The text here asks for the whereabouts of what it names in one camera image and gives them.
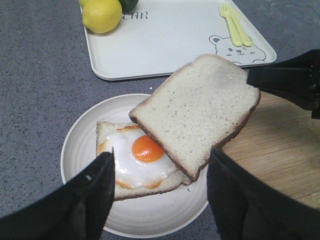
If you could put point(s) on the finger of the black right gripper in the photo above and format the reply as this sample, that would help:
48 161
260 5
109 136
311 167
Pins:
296 80

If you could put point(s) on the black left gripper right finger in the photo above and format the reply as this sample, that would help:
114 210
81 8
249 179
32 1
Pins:
245 208

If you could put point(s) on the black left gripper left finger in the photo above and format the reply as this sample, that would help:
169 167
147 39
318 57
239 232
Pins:
76 211

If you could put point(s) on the wooden cutting board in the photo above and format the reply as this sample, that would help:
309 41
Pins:
280 145

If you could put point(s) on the white round plate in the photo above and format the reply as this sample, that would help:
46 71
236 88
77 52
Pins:
146 217

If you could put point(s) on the fried egg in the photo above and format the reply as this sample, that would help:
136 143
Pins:
139 161

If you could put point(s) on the bread slice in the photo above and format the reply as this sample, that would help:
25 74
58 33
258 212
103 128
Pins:
174 180
202 105

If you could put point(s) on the white bear tray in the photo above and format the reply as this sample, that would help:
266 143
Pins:
160 36

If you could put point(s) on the green lime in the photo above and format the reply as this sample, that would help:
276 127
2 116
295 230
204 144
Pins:
128 5

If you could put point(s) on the yellow lemon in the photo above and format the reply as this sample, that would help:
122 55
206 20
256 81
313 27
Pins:
101 16
82 2

